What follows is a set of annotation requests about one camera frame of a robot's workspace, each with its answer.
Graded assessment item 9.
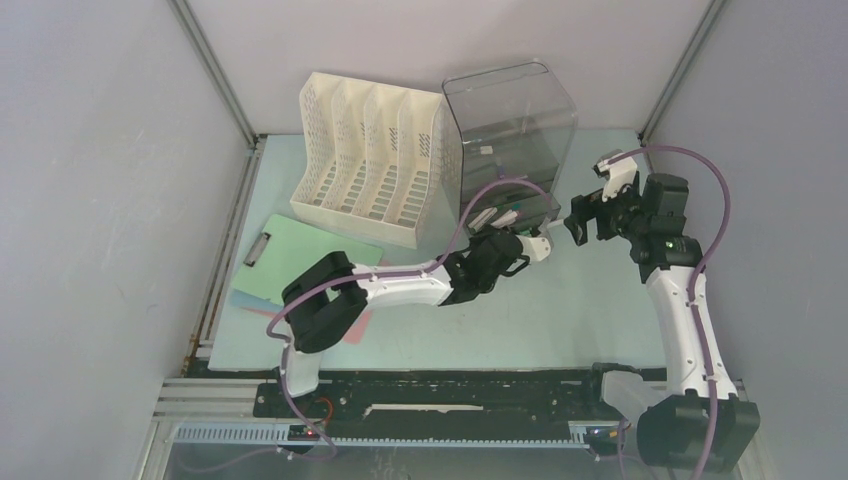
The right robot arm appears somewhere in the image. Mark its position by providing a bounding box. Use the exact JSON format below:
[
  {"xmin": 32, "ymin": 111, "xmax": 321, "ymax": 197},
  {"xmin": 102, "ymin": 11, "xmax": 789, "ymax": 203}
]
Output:
[{"xmin": 564, "ymin": 174, "xmax": 760, "ymax": 473}]

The white file organizer rack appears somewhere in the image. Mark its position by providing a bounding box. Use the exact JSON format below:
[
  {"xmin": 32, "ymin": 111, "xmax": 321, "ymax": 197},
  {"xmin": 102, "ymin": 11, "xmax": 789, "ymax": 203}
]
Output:
[{"xmin": 290, "ymin": 72, "xmax": 447, "ymax": 249}]

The green clipboard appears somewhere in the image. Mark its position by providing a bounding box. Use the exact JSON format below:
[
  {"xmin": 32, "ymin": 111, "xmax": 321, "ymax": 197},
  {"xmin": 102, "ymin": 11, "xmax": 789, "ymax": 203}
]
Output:
[{"xmin": 231, "ymin": 214, "xmax": 383, "ymax": 305}]

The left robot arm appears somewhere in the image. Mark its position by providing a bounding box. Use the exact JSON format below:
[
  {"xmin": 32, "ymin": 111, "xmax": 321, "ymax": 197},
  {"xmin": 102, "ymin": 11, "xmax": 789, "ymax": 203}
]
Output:
[{"xmin": 267, "ymin": 228, "xmax": 552, "ymax": 417}]

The blue folder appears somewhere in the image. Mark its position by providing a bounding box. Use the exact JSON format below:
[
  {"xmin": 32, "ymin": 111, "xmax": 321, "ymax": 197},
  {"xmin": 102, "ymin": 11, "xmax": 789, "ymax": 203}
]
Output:
[{"xmin": 232, "ymin": 293, "xmax": 283, "ymax": 315}]

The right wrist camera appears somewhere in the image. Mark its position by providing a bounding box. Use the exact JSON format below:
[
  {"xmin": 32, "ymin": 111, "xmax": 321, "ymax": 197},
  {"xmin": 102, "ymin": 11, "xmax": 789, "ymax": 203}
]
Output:
[{"xmin": 593, "ymin": 150, "xmax": 638, "ymax": 202}]

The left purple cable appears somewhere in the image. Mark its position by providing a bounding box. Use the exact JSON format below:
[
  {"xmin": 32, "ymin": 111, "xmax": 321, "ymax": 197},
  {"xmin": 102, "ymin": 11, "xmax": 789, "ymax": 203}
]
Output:
[{"xmin": 266, "ymin": 177, "xmax": 556, "ymax": 460}]

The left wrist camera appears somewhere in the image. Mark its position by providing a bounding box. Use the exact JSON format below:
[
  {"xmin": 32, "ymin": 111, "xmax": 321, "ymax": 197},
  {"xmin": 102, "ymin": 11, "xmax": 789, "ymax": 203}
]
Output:
[{"xmin": 519, "ymin": 236, "xmax": 552, "ymax": 263}]

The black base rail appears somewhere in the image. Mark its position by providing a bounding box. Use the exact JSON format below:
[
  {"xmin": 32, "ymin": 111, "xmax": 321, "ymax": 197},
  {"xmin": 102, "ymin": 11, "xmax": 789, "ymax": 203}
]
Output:
[{"xmin": 252, "ymin": 369, "xmax": 624, "ymax": 443}]

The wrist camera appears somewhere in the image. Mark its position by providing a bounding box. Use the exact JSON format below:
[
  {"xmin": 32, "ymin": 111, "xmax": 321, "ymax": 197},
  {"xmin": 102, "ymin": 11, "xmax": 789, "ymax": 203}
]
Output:
[
  {"xmin": 519, "ymin": 236, "xmax": 552, "ymax": 263},
  {"xmin": 593, "ymin": 150, "xmax": 638, "ymax": 202}
]

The pink folder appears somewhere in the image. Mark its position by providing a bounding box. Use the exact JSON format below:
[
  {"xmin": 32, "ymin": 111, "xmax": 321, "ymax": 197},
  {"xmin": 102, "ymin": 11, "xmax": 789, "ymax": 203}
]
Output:
[{"xmin": 243, "ymin": 307, "xmax": 372, "ymax": 345}]

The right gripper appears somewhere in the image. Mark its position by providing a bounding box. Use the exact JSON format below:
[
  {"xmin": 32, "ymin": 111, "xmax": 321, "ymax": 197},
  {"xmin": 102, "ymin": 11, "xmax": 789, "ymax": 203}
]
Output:
[{"xmin": 564, "ymin": 175, "xmax": 649, "ymax": 246}]

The smoky transparent drawer cabinet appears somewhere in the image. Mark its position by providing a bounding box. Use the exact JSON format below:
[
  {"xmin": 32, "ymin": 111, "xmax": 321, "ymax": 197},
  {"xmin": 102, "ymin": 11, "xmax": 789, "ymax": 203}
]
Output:
[{"xmin": 442, "ymin": 59, "xmax": 578, "ymax": 234}]

